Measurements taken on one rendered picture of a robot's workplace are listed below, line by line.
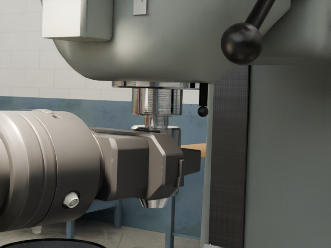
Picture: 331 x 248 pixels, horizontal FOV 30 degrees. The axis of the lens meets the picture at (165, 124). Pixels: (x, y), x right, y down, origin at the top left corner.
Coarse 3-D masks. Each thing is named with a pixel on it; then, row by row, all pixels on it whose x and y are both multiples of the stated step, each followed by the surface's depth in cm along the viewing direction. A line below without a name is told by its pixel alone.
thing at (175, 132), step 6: (132, 126) 57; (138, 126) 56; (144, 126) 57; (168, 126) 58; (174, 126) 58; (156, 132) 55; (162, 132) 55; (168, 132) 56; (174, 132) 56; (180, 132) 57; (174, 138) 56
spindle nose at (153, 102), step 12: (132, 96) 57; (144, 96) 55; (156, 96) 55; (168, 96) 55; (180, 96) 56; (132, 108) 57; (144, 108) 55; (156, 108) 55; (168, 108) 55; (180, 108) 57
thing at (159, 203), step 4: (140, 200) 57; (144, 200) 57; (148, 200) 57; (152, 200) 57; (156, 200) 57; (160, 200) 57; (164, 200) 57; (168, 200) 58; (144, 204) 57; (148, 204) 57; (152, 204) 57; (156, 204) 57; (160, 204) 57; (164, 204) 57
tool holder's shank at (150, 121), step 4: (144, 116) 57; (148, 116) 57; (152, 116) 57; (156, 116) 56; (160, 116) 56; (164, 116) 56; (168, 116) 56; (172, 116) 57; (144, 120) 57; (148, 120) 57; (152, 120) 57; (156, 120) 56; (160, 120) 57; (164, 120) 57; (168, 120) 58; (144, 124) 57; (148, 124) 57; (152, 124) 57; (156, 124) 56; (160, 124) 57; (164, 124) 57
